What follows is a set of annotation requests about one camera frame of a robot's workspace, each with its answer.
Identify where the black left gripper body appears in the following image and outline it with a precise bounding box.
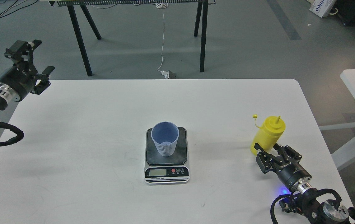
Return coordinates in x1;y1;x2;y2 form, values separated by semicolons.
0;65;40;102

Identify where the yellow squeeze bottle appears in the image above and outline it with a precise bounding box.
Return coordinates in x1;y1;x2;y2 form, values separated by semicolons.
250;116;286;155

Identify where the blue plastic cup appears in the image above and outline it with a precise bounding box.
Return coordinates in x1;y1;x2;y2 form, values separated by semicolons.
151;121;179;156

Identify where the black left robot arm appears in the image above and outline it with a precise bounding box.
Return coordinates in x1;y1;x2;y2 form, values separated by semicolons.
0;40;54;147

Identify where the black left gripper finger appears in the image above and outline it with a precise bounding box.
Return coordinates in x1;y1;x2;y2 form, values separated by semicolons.
30;66;55;95
4;40;42;72

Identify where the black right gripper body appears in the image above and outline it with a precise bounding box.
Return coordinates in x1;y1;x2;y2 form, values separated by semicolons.
274;159;312;193

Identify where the white hanging cable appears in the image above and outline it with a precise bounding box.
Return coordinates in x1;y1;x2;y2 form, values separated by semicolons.
157;3;166;74

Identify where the white printed bag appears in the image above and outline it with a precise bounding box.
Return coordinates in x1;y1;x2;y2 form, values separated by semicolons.
308;0;338;17

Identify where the black trestle table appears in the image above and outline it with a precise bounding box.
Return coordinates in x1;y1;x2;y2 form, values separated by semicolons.
49;0;217;77

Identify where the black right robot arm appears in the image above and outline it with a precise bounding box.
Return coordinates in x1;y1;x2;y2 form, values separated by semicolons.
254;143;355;224

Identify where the digital kitchen scale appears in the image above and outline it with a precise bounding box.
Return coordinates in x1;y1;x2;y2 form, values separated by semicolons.
144;127;190;184

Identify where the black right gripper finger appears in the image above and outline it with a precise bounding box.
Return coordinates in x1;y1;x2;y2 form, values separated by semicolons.
272;143;302;165
254;143;281;174

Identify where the white power adapter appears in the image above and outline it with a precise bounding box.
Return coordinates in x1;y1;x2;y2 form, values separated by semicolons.
161;70;176;79

